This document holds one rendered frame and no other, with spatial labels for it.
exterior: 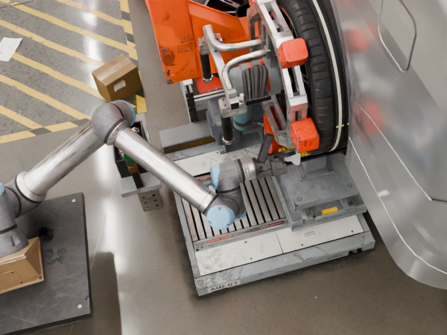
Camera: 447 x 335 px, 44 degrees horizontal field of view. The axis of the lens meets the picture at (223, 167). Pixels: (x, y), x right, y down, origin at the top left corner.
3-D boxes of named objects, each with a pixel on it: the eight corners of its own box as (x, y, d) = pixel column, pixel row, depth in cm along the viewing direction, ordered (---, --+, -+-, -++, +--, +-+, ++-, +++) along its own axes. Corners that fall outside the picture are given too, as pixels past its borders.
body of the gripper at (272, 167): (285, 170, 220) (255, 178, 219) (279, 149, 219) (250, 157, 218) (289, 173, 212) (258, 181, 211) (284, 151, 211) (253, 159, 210)
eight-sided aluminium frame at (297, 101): (305, 170, 217) (310, 66, 173) (289, 175, 216) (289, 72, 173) (265, 77, 249) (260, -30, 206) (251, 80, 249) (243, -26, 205)
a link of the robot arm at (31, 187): (-17, 198, 236) (106, 92, 210) (8, 187, 252) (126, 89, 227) (4, 227, 236) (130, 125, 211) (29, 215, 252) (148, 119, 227)
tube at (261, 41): (267, 48, 201) (266, 25, 193) (215, 61, 200) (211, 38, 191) (253, 19, 212) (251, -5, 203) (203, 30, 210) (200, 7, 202)
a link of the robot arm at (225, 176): (213, 189, 218) (206, 164, 217) (243, 181, 219) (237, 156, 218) (215, 193, 209) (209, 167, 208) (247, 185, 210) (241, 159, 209)
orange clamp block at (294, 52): (304, 64, 184) (310, 57, 175) (281, 70, 184) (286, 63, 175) (298, 44, 185) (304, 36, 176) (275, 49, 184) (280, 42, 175)
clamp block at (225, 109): (247, 112, 194) (247, 102, 190) (222, 119, 193) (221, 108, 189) (243, 102, 197) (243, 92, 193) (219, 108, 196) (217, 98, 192)
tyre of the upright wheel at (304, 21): (352, 159, 238) (404, 108, 174) (300, 173, 236) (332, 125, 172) (308, 22, 253) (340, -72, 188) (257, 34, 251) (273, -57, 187)
